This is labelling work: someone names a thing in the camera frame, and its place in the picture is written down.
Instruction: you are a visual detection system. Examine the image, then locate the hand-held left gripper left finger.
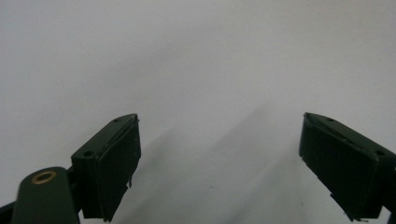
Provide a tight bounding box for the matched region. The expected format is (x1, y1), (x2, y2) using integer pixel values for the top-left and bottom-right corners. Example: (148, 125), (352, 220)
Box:
(70, 113), (142, 223)

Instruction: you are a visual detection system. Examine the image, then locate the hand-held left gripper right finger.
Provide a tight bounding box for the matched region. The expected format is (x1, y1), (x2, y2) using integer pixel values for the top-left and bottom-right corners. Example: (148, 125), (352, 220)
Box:
(299, 112), (396, 222)

